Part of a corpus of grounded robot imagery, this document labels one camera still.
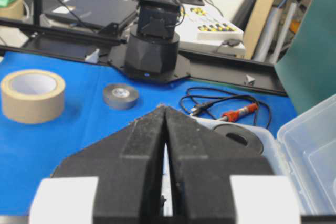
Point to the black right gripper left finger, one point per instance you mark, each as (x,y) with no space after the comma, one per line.
(115,180)

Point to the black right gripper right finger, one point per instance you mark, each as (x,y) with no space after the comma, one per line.
(217,180)

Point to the clear plastic tool box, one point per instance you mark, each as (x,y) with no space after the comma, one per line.
(303,149)

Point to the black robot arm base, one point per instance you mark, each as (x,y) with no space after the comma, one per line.
(151,52)

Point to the white box with coloured parts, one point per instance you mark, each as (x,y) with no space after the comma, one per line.
(205,30)

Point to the black round disc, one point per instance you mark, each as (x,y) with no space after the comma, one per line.
(240,135)

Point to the grey tape roll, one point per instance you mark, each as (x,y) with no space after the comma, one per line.
(120,96)

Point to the blue table mat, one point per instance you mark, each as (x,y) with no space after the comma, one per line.
(30,153)

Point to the beige masking tape roll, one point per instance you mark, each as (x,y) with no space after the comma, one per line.
(32,96)

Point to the dark green board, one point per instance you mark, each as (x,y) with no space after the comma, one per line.
(307,70)

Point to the black laptop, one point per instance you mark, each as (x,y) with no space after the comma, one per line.
(112,15)

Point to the red soldering iron with cable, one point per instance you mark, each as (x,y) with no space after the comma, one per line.
(197,105)

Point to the black aluminium frame rail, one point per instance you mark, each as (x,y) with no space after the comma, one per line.
(73,45)

